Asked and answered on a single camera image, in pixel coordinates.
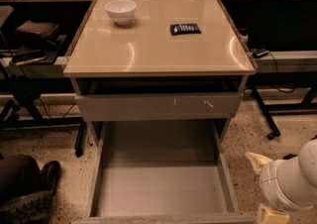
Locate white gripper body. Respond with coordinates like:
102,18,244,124
260,159,313,211

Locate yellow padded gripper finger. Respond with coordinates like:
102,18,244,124
257,203,289,224
246,152,272,174

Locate grey drawer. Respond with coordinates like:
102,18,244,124
73,120,255,224
71,77,243,122

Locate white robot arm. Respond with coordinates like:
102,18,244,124
246,139,317,224

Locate grey drawer cabinet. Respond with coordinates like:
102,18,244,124
63,0,256,139

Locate grey top drawer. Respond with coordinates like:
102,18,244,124
71,77,243,122

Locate black power adapter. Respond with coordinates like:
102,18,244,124
253,49,268,58

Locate dark blue snack packet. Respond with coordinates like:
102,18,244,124
169,24,201,36

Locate white ceramic bowl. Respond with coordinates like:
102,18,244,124
105,0,137,25

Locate black boot lower left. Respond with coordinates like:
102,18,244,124
0,161,60,224

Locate dark trouser leg left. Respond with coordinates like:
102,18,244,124
0,155,42,202

